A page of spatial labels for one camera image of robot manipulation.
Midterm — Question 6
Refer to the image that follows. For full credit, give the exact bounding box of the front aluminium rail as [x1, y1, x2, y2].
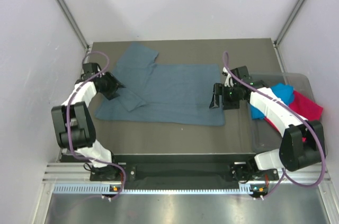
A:
[43, 163, 322, 184]

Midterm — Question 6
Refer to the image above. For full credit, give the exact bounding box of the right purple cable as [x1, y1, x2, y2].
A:
[222, 50, 326, 201]

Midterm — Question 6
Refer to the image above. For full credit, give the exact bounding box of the clear plastic bin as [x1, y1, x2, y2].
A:
[247, 71, 330, 161]

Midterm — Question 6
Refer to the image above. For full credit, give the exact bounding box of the left aluminium frame post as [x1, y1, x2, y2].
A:
[55, 0, 90, 51]

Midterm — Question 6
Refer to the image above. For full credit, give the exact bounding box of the aluminium frame post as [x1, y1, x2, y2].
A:
[272, 0, 325, 47]
[55, 0, 90, 51]

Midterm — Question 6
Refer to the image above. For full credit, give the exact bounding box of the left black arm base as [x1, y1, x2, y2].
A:
[83, 163, 137, 182]

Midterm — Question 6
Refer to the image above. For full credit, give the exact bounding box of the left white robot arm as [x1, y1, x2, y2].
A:
[51, 63, 124, 180]

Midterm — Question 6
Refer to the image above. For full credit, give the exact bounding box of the magenta t-shirt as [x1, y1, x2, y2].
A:
[263, 91, 324, 132]

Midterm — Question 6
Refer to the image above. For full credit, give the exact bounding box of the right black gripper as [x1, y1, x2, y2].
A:
[209, 83, 240, 110]

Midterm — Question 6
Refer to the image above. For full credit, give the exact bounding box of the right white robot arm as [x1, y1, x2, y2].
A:
[209, 66, 326, 180]

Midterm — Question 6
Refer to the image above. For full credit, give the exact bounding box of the grey-blue t-shirt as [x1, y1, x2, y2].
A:
[95, 43, 225, 127]

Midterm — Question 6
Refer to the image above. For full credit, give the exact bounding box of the slotted cable duct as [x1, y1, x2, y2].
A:
[53, 183, 267, 195]

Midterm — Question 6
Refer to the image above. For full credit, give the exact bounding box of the right aluminium frame post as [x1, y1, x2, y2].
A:
[272, 0, 325, 47]

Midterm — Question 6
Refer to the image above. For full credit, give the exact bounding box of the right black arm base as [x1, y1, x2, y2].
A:
[229, 162, 279, 183]

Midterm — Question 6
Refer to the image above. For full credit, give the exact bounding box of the bright blue t-shirt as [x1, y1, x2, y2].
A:
[249, 83, 295, 120]

